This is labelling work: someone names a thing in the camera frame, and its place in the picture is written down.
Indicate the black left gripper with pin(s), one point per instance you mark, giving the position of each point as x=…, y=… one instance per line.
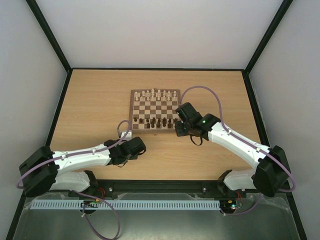
x=133, y=157

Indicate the black aluminium frame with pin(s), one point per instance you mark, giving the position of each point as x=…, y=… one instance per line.
x=177, y=186

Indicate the wooden folding chess board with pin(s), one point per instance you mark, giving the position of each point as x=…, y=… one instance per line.
x=147, y=109

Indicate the light blue slotted cable duct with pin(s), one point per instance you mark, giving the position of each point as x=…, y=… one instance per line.
x=60, y=204

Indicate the right electronics board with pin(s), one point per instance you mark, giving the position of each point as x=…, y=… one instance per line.
x=233, y=204

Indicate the left electronics board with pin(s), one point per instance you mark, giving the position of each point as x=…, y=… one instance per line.
x=91, y=203

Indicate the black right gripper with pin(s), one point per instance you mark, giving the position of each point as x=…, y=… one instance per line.
x=180, y=128

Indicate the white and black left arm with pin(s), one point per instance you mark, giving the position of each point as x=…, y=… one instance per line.
x=47, y=170

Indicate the electronics board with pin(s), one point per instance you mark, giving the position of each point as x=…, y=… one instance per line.
x=233, y=204
x=91, y=203

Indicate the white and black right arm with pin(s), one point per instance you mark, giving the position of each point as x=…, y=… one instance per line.
x=266, y=175

